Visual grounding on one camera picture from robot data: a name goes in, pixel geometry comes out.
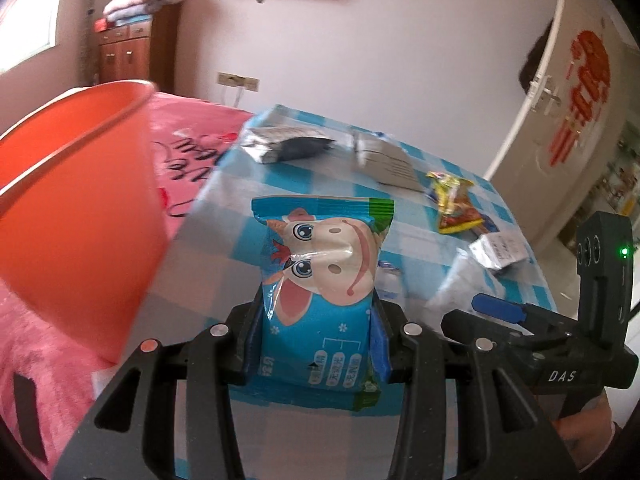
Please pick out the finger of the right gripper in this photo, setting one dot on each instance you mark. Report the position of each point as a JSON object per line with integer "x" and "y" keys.
{"x": 500, "y": 307}

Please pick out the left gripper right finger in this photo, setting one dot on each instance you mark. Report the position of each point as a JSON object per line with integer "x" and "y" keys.
{"x": 503, "y": 432}

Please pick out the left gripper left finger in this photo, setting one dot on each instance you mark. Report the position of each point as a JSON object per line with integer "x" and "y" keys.
{"x": 129, "y": 431}

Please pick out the white grey plastic mailer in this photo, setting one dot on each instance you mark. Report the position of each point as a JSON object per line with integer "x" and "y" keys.
{"x": 455, "y": 289}

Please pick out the yellow red snack bag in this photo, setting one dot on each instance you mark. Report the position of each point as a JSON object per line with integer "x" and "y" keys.
{"x": 455, "y": 211}

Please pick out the blue cow snack bag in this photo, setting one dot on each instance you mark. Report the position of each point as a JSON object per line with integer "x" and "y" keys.
{"x": 318, "y": 265}

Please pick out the grey paper package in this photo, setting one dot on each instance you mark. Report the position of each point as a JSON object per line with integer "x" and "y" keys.
{"x": 384, "y": 162}

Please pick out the silver dark foil bag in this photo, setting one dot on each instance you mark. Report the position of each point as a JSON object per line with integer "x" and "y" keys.
{"x": 268, "y": 145}

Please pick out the person right hand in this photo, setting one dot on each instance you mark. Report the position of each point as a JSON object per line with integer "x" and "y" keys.
{"x": 588, "y": 433}

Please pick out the blue white checkered cloth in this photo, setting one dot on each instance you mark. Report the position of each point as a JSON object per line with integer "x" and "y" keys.
{"x": 213, "y": 264}

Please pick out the orange plastic bucket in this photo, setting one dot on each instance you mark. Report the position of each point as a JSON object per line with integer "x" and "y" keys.
{"x": 82, "y": 228}

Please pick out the white door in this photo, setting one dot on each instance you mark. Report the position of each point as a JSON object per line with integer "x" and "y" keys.
{"x": 542, "y": 198}

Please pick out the red chinese knot decoration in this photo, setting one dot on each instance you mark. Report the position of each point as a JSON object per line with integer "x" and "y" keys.
{"x": 589, "y": 75}

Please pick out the pink floral bedspread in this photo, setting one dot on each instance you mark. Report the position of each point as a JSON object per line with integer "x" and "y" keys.
{"x": 46, "y": 385}

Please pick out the wooden cabinet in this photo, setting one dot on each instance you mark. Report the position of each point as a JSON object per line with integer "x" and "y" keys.
{"x": 142, "y": 50}

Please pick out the window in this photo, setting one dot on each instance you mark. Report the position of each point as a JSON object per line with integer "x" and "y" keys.
{"x": 28, "y": 27}

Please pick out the folded pink blanket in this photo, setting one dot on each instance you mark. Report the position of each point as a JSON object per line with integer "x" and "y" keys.
{"x": 123, "y": 12}

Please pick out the grey plaid curtain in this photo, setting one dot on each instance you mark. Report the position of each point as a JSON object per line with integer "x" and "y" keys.
{"x": 84, "y": 55}

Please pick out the black camera box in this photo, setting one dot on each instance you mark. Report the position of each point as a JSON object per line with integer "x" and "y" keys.
{"x": 606, "y": 271}

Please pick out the silver door handle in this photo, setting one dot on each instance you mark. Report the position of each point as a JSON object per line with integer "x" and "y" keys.
{"x": 543, "y": 95}

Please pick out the wall power outlet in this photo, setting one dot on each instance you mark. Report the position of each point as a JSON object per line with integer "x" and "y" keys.
{"x": 235, "y": 81}

